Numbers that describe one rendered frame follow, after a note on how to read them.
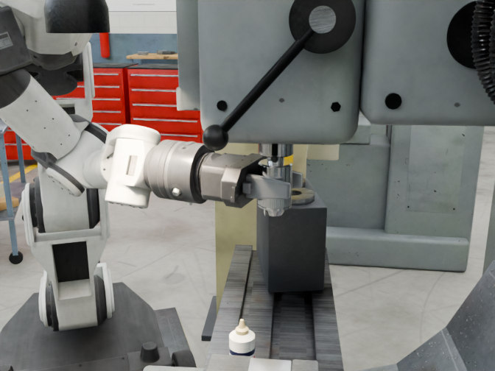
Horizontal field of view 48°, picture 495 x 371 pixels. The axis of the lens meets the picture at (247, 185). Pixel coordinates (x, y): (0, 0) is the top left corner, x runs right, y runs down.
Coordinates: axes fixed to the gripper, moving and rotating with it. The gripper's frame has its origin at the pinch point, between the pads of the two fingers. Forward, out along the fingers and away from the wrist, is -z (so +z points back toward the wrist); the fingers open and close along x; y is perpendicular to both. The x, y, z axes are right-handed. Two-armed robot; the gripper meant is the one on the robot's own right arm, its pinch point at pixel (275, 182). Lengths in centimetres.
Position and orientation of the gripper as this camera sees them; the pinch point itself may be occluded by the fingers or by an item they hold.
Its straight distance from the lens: 77.5
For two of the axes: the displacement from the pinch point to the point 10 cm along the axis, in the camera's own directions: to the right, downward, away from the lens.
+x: 3.9, -2.6, 8.8
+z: -9.2, -1.2, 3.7
